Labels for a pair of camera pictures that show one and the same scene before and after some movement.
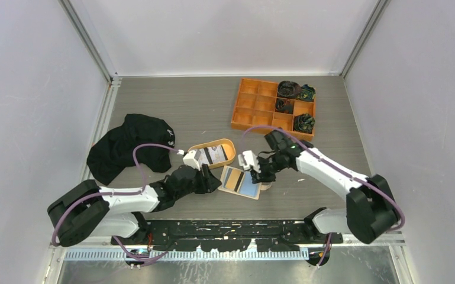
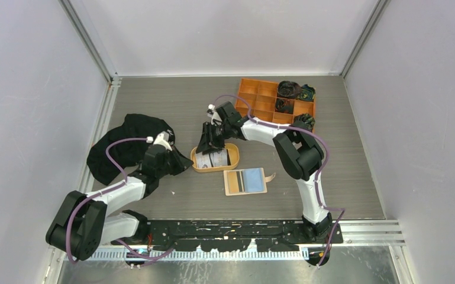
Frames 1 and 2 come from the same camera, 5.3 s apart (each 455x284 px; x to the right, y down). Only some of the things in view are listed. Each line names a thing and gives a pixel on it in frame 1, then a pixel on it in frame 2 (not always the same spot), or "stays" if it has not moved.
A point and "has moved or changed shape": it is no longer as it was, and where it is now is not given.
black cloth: (111, 154) stays
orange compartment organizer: (255, 106) stays
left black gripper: (208, 181) → (182, 162)
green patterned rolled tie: (307, 93) stays
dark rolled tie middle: (284, 106) stays
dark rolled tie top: (289, 89) stays
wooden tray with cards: (240, 182) has moved or changed shape
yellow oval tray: (229, 147) has moved or changed shape
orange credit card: (232, 179) has moved or changed shape
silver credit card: (216, 154) → (203, 161)
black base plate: (228, 235) stays
